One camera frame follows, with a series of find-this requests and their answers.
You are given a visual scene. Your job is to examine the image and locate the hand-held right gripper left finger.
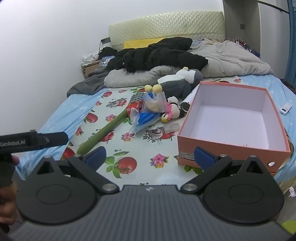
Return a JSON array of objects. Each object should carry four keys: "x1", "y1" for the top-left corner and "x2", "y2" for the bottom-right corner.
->
[{"x1": 35, "y1": 146, "x2": 119, "y2": 195}]

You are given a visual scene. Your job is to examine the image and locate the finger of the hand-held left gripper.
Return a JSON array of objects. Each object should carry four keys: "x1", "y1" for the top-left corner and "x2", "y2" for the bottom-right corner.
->
[{"x1": 37, "y1": 132, "x2": 69, "y2": 149}]

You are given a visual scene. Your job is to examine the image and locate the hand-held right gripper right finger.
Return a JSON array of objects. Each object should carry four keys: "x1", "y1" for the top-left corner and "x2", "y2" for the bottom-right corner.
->
[{"x1": 179, "y1": 146, "x2": 266, "y2": 197}]

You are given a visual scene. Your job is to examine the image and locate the orange cardboard box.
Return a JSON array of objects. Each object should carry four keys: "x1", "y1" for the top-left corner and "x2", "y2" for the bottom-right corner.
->
[{"x1": 177, "y1": 81, "x2": 292, "y2": 178}]

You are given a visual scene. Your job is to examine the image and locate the panda plush toy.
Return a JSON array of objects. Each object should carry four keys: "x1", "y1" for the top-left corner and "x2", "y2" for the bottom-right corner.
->
[{"x1": 165, "y1": 96, "x2": 185, "y2": 119}]

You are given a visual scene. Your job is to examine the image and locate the blue face masks pack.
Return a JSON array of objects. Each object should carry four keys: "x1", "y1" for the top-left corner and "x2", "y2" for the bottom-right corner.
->
[{"x1": 132, "y1": 109, "x2": 162, "y2": 133}]

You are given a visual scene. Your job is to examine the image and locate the red snack packet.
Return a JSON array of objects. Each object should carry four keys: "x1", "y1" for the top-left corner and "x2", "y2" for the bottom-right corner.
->
[{"x1": 126, "y1": 102, "x2": 141, "y2": 112}]

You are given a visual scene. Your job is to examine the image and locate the clear plastic bag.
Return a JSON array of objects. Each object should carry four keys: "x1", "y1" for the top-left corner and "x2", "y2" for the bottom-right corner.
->
[{"x1": 128, "y1": 93, "x2": 173, "y2": 133}]

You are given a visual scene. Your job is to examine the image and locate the person's left hand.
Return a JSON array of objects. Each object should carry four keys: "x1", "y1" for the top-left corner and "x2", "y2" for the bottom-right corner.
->
[{"x1": 0, "y1": 155, "x2": 20, "y2": 233}]

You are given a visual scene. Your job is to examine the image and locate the green massage hammer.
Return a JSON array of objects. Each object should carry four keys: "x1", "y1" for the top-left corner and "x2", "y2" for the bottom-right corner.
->
[{"x1": 77, "y1": 91, "x2": 145, "y2": 155}]

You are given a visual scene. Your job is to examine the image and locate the fruit printed bed sheet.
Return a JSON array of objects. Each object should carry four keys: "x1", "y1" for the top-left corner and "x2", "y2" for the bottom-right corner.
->
[{"x1": 61, "y1": 75, "x2": 243, "y2": 186}]

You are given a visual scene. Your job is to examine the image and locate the white spray can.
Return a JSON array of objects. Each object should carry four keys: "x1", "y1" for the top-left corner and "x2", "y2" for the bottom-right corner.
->
[{"x1": 180, "y1": 91, "x2": 197, "y2": 112}]

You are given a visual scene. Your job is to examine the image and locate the dark grey blanket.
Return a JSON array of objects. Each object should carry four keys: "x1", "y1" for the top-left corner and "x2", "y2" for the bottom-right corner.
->
[{"x1": 67, "y1": 67, "x2": 114, "y2": 98}]

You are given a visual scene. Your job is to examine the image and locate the brown cardboard box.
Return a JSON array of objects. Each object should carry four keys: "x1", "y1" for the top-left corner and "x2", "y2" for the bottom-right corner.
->
[{"x1": 81, "y1": 60, "x2": 102, "y2": 79}]

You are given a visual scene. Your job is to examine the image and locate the grey penguin plush toy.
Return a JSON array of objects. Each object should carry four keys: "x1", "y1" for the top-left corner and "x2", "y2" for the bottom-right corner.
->
[{"x1": 144, "y1": 67, "x2": 204, "y2": 99}]

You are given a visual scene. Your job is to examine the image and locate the white crumpled cloth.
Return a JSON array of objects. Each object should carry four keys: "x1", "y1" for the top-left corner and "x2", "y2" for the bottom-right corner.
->
[{"x1": 81, "y1": 53, "x2": 100, "y2": 66}]

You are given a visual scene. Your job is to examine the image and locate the white remote control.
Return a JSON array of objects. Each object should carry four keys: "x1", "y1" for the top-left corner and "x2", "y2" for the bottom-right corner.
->
[{"x1": 279, "y1": 101, "x2": 294, "y2": 115}]

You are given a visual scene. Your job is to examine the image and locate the black cloth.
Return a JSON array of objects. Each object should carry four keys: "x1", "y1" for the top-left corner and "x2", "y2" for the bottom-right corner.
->
[{"x1": 98, "y1": 46, "x2": 118, "y2": 58}]

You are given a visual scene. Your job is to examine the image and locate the light grey quilt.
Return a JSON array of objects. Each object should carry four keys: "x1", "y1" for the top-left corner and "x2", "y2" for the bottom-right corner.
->
[{"x1": 104, "y1": 38, "x2": 274, "y2": 88}]

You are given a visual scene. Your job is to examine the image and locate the lime green object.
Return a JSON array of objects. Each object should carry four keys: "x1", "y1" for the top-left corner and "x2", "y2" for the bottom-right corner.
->
[{"x1": 279, "y1": 220, "x2": 296, "y2": 239}]

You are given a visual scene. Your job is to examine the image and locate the black puffer jacket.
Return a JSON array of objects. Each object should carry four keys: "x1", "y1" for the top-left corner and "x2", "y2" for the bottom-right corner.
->
[{"x1": 106, "y1": 37, "x2": 208, "y2": 73}]

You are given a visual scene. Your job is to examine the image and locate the yellow pillow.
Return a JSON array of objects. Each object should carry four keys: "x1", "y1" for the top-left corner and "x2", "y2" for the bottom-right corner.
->
[{"x1": 122, "y1": 38, "x2": 166, "y2": 49}]

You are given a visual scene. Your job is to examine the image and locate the row of small bottles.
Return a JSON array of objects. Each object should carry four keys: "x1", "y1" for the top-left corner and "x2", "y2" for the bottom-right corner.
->
[{"x1": 228, "y1": 37, "x2": 260, "y2": 57}]

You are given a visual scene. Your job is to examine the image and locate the blue curtain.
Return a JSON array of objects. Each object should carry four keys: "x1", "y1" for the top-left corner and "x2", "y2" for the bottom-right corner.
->
[{"x1": 284, "y1": 0, "x2": 296, "y2": 90}]

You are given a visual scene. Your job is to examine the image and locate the cream quilted headboard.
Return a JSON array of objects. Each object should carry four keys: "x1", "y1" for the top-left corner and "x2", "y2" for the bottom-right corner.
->
[{"x1": 109, "y1": 11, "x2": 226, "y2": 51}]

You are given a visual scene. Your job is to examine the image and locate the grey wardrobe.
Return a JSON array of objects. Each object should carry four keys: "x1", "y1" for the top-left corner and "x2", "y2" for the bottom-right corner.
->
[{"x1": 222, "y1": 0, "x2": 289, "y2": 58}]

